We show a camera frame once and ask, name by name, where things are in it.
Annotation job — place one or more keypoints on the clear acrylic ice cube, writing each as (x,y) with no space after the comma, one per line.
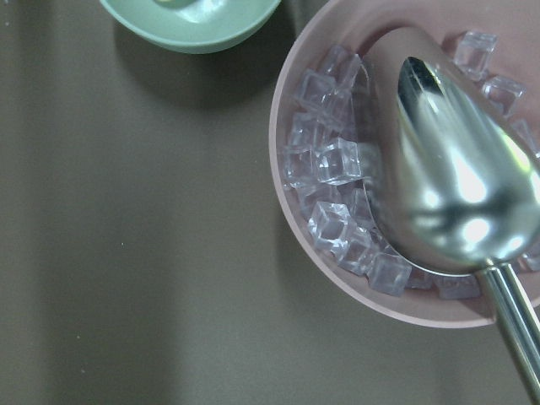
(338,162)
(330,226)
(389,274)
(473,53)
(503,93)

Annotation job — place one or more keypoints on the steel ice scoop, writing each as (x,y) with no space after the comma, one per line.
(454,189)

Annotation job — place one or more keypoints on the mint green bowl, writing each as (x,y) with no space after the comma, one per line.
(192,27)

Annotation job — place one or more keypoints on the pink bowl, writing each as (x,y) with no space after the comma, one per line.
(355,25)

